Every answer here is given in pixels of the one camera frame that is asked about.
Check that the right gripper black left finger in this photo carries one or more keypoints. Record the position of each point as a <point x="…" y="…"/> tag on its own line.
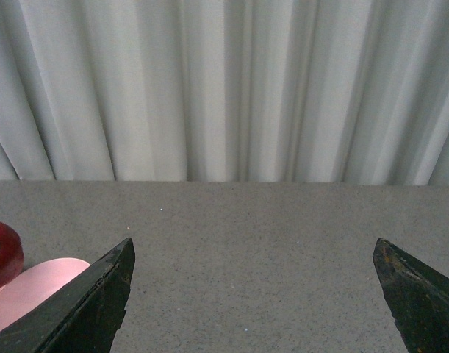
<point x="82" y="316"/>

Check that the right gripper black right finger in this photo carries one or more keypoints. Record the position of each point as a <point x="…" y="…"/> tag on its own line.
<point x="417" y="296"/>

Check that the red apple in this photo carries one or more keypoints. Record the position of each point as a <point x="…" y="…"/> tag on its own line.
<point x="11" y="254"/>

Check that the pink bowl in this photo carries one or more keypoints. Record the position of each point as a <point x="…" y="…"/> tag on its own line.
<point x="33" y="286"/>

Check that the grey-white curtain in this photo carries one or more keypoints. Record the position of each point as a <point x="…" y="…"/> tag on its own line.
<point x="269" y="91"/>

